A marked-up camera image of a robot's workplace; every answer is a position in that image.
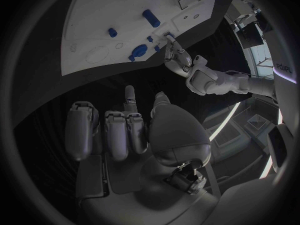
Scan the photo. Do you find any desk with dark screen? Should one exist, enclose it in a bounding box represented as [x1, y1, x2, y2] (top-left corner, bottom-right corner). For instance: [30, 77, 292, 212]
[230, 0, 274, 50]

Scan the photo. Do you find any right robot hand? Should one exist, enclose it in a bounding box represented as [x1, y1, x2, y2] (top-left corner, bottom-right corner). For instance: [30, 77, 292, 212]
[64, 85, 223, 225]

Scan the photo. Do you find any blue long cylinder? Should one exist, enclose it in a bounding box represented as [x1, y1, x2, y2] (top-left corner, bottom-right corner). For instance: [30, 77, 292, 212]
[141, 9, 162, 28]

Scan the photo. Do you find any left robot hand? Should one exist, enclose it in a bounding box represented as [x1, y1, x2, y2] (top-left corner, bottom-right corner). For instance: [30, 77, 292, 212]
[163, 36, 194, 78]

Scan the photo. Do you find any white task board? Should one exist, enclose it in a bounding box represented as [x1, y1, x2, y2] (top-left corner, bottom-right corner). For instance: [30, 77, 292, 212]
[60, 0, 219, 77]

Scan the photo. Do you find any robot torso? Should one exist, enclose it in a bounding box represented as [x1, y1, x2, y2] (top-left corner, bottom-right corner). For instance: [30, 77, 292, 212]
[266, 58, 299, 173]

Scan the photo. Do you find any blue gear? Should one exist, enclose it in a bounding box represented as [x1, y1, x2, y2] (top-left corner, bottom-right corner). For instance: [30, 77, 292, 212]
[127, 44, 149, 63]

